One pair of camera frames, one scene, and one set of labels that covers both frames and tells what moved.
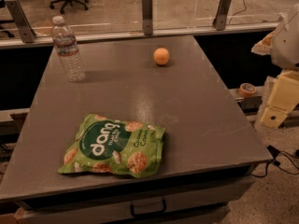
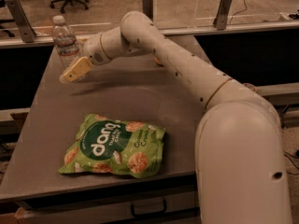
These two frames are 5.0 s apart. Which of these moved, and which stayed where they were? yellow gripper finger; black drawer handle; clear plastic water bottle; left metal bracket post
Moved: yellow gripper finger
Stayed: black drawer handle; left metal bracket post; clear plastic water bottle
